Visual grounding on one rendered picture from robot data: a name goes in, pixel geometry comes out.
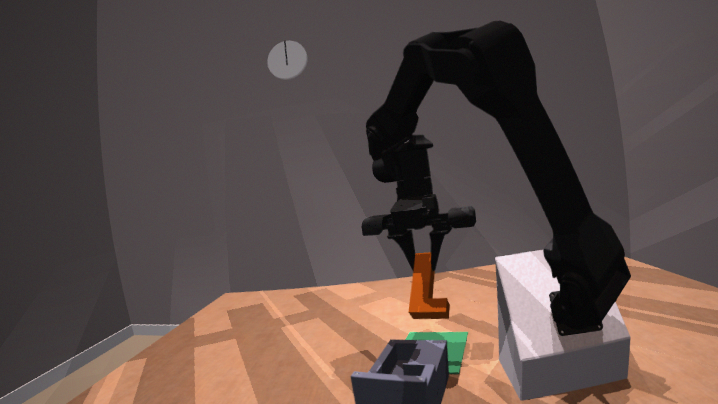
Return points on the orange l-shaped part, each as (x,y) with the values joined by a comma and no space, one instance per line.
(422,305)

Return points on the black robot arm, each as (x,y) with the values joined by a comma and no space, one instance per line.
(493,67)

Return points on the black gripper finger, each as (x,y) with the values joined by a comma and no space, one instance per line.
(407,246)
(436,242)

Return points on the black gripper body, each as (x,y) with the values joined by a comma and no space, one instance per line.
(459,217)

